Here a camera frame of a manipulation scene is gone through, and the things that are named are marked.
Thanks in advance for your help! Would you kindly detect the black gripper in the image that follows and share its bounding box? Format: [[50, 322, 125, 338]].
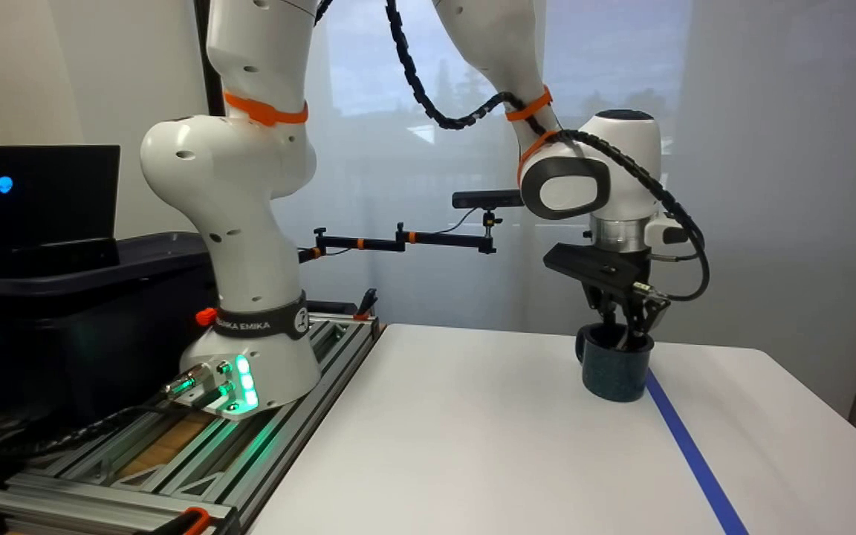
[[584, 251, 672, 351]]

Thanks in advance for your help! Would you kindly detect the dark blue speckled mug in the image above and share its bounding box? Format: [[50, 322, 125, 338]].
[[575, 322, 656, 404]]

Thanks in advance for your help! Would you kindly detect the blue tape strip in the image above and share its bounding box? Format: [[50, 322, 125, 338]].
[[644, 369, 750, 535]]

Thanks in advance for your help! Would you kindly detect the orange and black clamp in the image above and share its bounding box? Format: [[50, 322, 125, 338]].
[[134, 505, 215, 535], [352, 288, 381, 322]]

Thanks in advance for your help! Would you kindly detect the window with sheer blind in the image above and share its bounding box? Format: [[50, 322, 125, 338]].
[[195, 0, 696, 331]]

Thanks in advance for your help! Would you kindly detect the black storage bin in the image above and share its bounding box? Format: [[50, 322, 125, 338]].
[[0, 231, 218, 447]]

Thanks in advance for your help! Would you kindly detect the black laptop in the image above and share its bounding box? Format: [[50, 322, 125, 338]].
[[0, 144, 122, 281]]

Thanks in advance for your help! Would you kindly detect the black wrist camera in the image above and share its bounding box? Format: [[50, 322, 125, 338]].
[[544, 243, 650, 296]]

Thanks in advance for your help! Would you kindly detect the camera on mount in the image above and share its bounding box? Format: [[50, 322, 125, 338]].
[[297, 189, 526, 264]]

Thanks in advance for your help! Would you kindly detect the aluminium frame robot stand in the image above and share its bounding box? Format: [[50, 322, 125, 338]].
[[0, 299, 386, 535]]

